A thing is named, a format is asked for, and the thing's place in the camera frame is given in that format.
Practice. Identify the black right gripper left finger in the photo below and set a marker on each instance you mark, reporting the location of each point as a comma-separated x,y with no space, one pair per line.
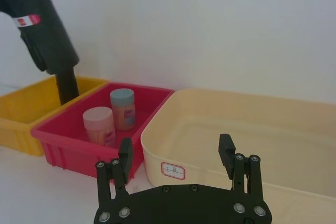
125,155

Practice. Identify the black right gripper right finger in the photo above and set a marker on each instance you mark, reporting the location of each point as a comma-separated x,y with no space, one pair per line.
226,153

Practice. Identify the cream plastic bin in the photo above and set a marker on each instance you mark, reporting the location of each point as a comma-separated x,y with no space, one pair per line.
262,134

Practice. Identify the jar with pink lid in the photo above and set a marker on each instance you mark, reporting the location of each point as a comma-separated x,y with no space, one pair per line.
98,121

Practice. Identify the white red-edged sticker label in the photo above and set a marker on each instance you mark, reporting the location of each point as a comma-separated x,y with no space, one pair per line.
173,170

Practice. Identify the jar with blue lid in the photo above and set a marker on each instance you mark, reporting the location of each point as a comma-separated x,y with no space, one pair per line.
123,103

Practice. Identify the red plastic bin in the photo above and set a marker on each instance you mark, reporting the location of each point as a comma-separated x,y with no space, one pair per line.
71,150

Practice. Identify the yellow plastic bin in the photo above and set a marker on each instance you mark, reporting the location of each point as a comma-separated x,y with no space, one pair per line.
23,108

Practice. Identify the dark folded umbrella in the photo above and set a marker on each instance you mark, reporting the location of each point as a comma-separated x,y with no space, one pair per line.
44,40

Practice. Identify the white and red paper tag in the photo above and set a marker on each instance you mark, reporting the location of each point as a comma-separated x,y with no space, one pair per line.
26,21

